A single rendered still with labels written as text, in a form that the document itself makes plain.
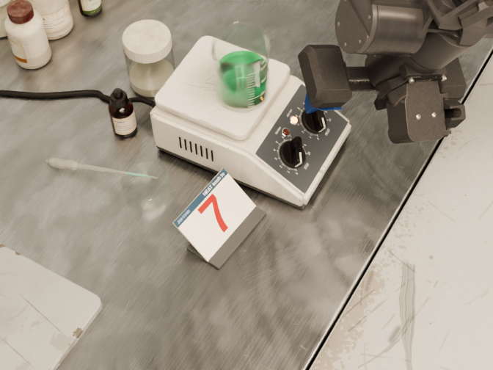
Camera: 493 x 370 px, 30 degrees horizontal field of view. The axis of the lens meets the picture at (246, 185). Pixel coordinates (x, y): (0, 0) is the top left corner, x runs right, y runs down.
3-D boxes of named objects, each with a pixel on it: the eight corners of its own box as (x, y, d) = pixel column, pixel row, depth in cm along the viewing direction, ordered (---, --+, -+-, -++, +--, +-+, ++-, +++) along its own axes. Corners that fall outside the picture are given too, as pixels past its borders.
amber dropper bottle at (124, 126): (108, 125, 113) (100, 86, 107) (130, 115, 113) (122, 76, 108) (119, 142, 111) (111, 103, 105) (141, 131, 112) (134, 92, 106)
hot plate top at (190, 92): (293, 71, 106) (293, 66, 106) (244, 144, 100) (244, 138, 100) (203, 37, 110) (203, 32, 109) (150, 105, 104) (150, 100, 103)
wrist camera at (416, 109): (399, 66, 87) (421, 130, 85) (458, 62, 91) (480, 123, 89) (364, 93, 92) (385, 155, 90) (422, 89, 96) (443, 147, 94)
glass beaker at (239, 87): (249, 66, 106) (248, 12, 100) (282, 100, 103) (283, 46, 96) (199, 93, 104) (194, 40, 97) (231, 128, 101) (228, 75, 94)
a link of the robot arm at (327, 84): (336, 12, 84) (353, 74, 82) (490, 15, 93) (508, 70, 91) (294, 53, 91) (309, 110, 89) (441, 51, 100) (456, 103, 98)
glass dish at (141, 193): (126, 215, 105) (124, 204, 103) (120, 177, 108) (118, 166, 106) (174, 206, 105) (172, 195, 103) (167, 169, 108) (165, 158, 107)
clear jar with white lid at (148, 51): (186, 78, 117) (181, 33, 110) (155, 106, 114) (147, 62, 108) (151, 57, 119) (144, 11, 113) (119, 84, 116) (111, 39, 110)
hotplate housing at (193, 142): (351, 135, 111) (356, 90, 104) (304, 214, 104) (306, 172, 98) (191, 73, 117) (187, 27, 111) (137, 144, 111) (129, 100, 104)
